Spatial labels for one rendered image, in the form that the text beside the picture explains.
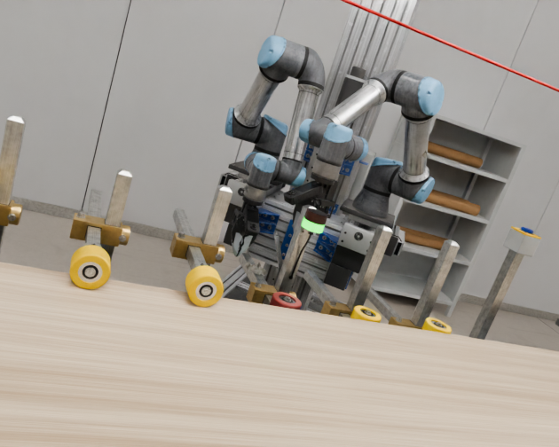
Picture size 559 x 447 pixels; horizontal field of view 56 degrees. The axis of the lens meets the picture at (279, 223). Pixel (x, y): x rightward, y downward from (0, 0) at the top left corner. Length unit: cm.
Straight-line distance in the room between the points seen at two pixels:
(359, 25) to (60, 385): 189
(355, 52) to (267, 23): 174
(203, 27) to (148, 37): 38
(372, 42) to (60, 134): 242
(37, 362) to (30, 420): 14
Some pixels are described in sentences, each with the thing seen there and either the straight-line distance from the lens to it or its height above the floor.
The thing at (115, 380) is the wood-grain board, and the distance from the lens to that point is 92.
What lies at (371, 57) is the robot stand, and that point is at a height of 163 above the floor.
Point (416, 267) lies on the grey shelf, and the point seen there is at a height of 24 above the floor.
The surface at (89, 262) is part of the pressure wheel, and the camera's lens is 115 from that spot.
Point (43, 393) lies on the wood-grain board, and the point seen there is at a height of 90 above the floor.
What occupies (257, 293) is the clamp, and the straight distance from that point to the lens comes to 149.
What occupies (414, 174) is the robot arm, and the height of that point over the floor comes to 126.
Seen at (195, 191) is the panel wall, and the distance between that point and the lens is 412.
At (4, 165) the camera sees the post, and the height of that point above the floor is 106.
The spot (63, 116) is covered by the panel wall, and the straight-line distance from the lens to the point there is 401.
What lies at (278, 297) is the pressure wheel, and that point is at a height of 91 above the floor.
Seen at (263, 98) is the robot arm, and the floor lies 134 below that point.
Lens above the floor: 143
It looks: 15 degrees down
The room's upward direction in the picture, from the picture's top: 19 degrees clockwise
